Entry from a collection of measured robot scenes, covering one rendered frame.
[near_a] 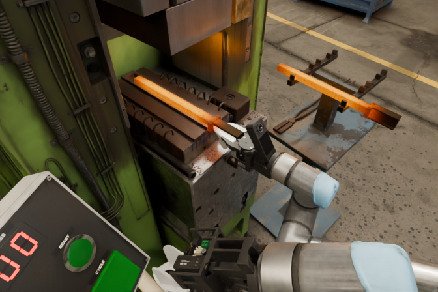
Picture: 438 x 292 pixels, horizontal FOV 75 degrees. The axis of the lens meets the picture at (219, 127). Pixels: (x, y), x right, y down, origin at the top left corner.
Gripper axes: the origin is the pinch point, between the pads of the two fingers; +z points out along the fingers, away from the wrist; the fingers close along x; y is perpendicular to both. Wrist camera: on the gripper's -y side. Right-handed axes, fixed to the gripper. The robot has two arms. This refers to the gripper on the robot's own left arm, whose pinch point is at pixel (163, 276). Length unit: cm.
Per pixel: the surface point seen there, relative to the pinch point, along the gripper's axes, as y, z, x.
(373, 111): -21, -31, -68
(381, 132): -120, -23, -191
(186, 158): -1.9, 15.2, -35.4
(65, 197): 17.5, 11.0, -2.4
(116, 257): 2.7, 10.4, -1.2
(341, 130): -41, -16, -91
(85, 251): 8.6, 10.6, 1.5
